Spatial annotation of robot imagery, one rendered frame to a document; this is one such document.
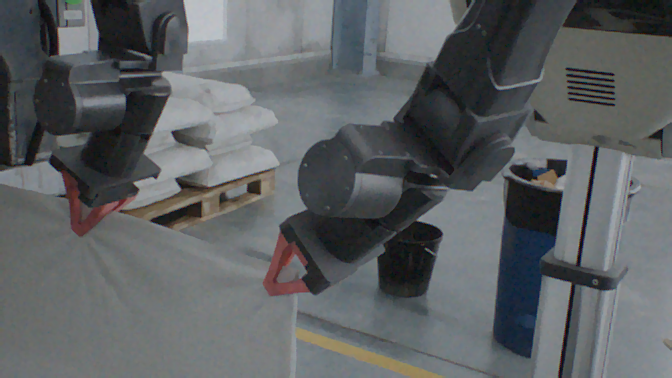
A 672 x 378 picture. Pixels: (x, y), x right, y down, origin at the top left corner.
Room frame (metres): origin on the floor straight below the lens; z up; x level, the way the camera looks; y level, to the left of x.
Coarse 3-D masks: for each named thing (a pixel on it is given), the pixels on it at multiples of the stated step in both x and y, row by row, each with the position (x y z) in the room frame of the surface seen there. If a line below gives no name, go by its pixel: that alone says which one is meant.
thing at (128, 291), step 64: (0, 192) 0.90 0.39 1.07; (0, 256) 0.90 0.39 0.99; (64, 256) 0.86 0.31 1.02; (128, 256) 0.81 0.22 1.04; (192, 256) 0.76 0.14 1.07; (0, 320) 0.90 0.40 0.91; (64, 320) 0.86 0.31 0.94; (128, 320) 0.81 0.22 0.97; (192, 320) 0.76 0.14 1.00; (256, 320) 0.71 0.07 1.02
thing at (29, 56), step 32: (0, 0) 1.02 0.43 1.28; (32, 0) 1.06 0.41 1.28; (0, 32) 1.02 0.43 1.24; (32, 32) 1.06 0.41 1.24; (0, 64) 1.03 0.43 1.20; (32, 64) 1.06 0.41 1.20; (0, 96) 1.04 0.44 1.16; (32, 96) 1.06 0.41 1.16; (0, 128) 1.04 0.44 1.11; (32, 128) 1.05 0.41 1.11; (0, 160) 1.04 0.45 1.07
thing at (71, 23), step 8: (56, 0) 1.10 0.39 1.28; (64, 0) 1.10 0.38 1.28; (56, 8) 1.10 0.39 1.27; (64, 8) 1.10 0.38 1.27; (72, 8) 1.12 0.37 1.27; (80, 8) 1.13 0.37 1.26; (56, 16) 1.10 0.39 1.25; (64, 24) 1.10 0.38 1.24; (72, 24) 1.11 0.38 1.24; (80, 24) 1.13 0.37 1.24
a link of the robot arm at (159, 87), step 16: (128, 80) 0.78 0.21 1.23; (144, 80) 0.80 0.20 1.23; (160, 80) 0.81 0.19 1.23; (128, 96) 0.78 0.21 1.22; (144, 96) 0.78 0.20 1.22; (160, 96) 0.79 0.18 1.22; (128, 112) 0.79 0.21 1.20; (144, 112) 0.79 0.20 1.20; (160, 112) 0.81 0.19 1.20; (128, 128) 0.79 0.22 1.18; (144, 128) 0.80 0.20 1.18
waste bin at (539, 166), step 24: (504, 168) 2.89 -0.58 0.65; (528, 168) 3.05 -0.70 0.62; (552, 168) 3.09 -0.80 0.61; (504, 192) 2.88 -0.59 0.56; (528, 192) 2.71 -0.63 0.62; (552, 192) 2.64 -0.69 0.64; (504, 216) 2.87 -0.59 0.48; (528, 216) 2.71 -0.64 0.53; (552, 216) 2.66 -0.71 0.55; (624, 216) 2.73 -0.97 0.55; (504, 240) 2.83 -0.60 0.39; (528, 240) 2.71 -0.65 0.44; (552, 240) 2.66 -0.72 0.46; (504, 264) 2.81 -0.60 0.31; (528, 264) 2.71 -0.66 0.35; (504, 288) 2.80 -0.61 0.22; (528, 288) 2.70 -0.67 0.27; (504, 312) 2.79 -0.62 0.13; (528, 312) 2.70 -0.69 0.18; (504, 336) 2.78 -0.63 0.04; (528, 336) 2.70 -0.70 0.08
